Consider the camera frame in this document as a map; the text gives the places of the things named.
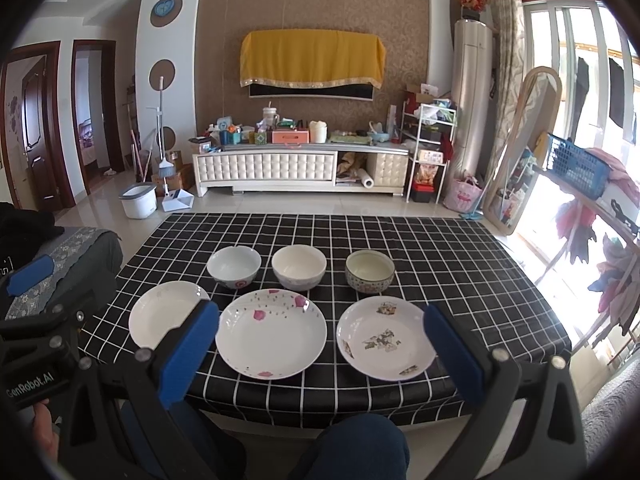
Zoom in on pink flower plate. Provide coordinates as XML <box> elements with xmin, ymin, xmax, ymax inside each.
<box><xmin>215</xmin><ymin>288</ymin><xmax>328</xmax><ymax>380</ymax></box>

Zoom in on white metal shelf rack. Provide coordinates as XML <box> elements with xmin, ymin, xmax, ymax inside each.
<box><xmin>400</xmin><ymin>99</ymin><xmax>458</xmax><ymax>203</ymax></box>

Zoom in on cream white bowl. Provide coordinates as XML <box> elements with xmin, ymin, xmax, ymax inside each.
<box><xmin>271</xmin><ymin>245</ymin><xmax>326</xmax><ymax>292</ymax></box>

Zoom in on black white checked tablecloth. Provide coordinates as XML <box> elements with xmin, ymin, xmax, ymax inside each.
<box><xmin>80</xmin><ymin>212</ymin><xmax>572</xmax><ymax>429</ymax></box>

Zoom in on white plastic bin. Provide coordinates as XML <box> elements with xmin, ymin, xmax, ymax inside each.
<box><xmin>118</xmin><ymin>183</ymin><xmax>157</xmax><ymax>220</ymax></box>

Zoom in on tall champagne air conditioner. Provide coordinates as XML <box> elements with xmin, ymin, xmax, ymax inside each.
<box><xmin>446</xmin><ymin>20</ymin><xmax>494</xmax><ymax>188</ymax></box>

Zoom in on white bowl red mark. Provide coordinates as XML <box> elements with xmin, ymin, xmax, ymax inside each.
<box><xmin>206</xmin><ymin>246</ymin><xmax>262</xmax><ymax>289</ymax></box>

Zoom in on orange storage box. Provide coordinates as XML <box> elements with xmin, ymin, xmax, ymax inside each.
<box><xmin>271</xmin><ymin>129</ymin><xmax>309</xmax><ymax>144</ymax></box>

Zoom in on white tufted tv cabinet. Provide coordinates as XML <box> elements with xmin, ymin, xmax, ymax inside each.
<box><xmin>192</xmin><ymin>143</ymin><xmax>410</xmax><ymax>196</ymax></box>

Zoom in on patterned floral bowl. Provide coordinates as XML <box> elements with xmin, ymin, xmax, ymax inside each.
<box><xmin>345</xmin><ymin>249</ymin><xmax>395</xmax><ymax>295</ymax></box>

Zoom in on blue plastic basket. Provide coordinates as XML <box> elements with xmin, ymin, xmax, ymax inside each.
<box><xmin>544</xmin><ymin>133</ymin><xmax>611</xmax><ymax>200</ymax></box>

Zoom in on yellow cloth covered television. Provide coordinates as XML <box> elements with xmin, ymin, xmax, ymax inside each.
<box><xmin>240</xmin><ymin>28</ymin><xmax>386</xmax><ymax>101</ymax></box>

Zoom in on grey queen cushion cover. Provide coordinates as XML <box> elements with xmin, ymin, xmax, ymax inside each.
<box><xmin>1</xmin><ymin>226</ymin><xmax>122</xmax><ymax>320</ymax></box>

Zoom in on person's blue jeans leg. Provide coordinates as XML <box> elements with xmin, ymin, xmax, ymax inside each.
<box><xmin>299</xmin><ymin>414</ymin><xmax>410</xmax><ymax>479</ymax></box>

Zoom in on person's left hand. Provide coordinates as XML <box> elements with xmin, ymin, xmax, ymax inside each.
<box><xmin>32</xmin><ymin>399</ymin><xmax>60</xmax><ymax>462</ymax></box>

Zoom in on plain white plate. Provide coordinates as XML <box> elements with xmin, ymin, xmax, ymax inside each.
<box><xmin>128</xmin><ymin>281</ymin><xmax>209</xmax><ymax>349</ymax></box>

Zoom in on pink gift bag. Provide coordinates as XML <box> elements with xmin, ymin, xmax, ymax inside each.
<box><xmin>442</xmin><ymin>177</ymin><xmax>483</xmax><ymax>214</ymax></box>

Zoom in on white paper roll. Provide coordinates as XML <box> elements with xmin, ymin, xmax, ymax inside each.
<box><xmin>356</xmin><ymin>168</ymin><xmax>374</xmax><ymax>188</ymax></box>

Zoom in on white dustpan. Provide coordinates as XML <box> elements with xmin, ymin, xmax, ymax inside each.
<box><xmin>162</xmin><ymin>188</ymin><xmax>194</xmax><ymax>212</ymax></box>

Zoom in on dark wooden door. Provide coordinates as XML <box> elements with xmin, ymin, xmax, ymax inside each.
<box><xmin>1</xmin><ymin>41</ymin><xmax>75</xmax><ymax>214</ymax></box>

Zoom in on leaning wooden frame mirror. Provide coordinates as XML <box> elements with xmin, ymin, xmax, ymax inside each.
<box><xmin>483</xmin><ymin>66</ymin><xmax>562</xmax><ymax>236</ymax></box>

